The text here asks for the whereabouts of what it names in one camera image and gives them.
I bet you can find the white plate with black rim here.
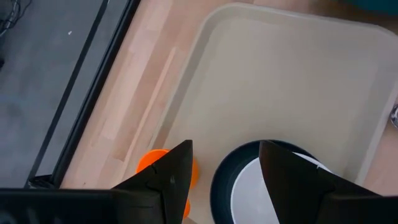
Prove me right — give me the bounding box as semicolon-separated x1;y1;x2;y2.
210;139;315;224

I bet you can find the black floor cable bundle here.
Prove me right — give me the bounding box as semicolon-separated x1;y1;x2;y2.
0;0;34;37

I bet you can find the beige plastic tray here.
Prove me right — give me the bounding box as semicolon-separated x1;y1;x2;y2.
149;2;398;224

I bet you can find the black aluminium table frame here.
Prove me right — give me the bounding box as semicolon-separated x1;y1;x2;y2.
24;0;142;190

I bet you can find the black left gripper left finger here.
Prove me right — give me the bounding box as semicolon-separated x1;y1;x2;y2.
111;139;194;224

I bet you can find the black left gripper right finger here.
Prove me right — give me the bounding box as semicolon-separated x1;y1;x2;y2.
259;139;384;224

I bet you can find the orange mug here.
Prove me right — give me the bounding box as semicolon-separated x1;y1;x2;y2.
136;148;200;218

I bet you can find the white bowl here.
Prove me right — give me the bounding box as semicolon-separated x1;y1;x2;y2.
229;151;333;224

